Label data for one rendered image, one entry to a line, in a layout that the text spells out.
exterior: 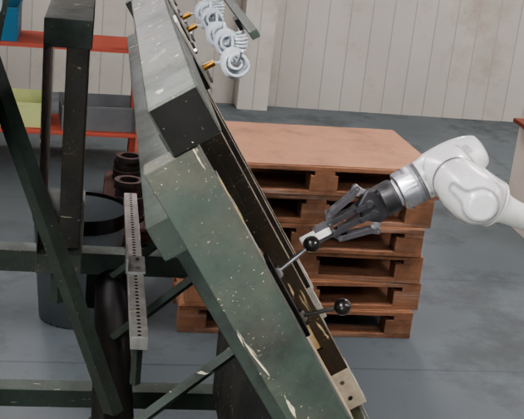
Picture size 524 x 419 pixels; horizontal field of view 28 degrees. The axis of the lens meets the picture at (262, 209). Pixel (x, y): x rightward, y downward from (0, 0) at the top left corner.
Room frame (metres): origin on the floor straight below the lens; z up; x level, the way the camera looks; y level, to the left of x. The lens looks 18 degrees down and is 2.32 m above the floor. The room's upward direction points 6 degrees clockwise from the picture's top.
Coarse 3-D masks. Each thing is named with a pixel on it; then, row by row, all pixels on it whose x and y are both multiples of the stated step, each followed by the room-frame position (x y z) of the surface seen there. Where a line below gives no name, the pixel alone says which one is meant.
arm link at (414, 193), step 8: (408, 168) 2.20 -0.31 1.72; (392, 176) 2.20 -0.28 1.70; (400, 176) 2.19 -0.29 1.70; (408, 176) 2.18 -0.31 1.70; (416, 176) 2.18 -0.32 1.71; (392, 184) 2.20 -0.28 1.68; (400, 184) 2.18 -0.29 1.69; (408, 184) 2.17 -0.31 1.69; (416, 184) 2.17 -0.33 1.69; (400, 192) 2.17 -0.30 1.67; (408, 192) 2.17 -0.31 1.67; (416, 192) 2.17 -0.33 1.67; (424, 192) 2.17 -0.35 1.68; (408, 200) 2.17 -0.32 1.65; (416, 200) 2.18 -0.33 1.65; (424, 200) 2.19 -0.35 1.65; (408, 208) 2.18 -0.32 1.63
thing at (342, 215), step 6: (354, 204) 2.21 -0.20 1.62; (366, 204) 2.18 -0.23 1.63; (372, 204) 2.18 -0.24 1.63; (342, 210) 2.20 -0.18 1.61; (348, 210) 2.19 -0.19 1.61; (354, 210) 2.18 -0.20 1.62; (360, 210) 2.18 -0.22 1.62; (336, 216) 2.18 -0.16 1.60; (342, 216) 2.18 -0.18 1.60; (348, 216) 2.18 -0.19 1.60; (330, 222) 2.17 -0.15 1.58; (336, 222) 2.18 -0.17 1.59
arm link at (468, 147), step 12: (444, 144) 2.22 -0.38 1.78; (456, 144) 2.21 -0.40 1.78; (468, 144) 2.20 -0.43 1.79; (480, 144) 2.21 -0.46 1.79; (420, 156) 2.22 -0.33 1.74; (432, 156) 2.19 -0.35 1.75; (444, 156) 2.17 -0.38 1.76; (456, 156) 2.15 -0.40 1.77; (468, 156) 2.18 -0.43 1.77; (480, 156) 2.19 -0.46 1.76; (420, 168) 2.19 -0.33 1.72; (432, 168) 2.16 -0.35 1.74; (432, 180) 2.15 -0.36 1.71; (432, 192) 2.18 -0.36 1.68
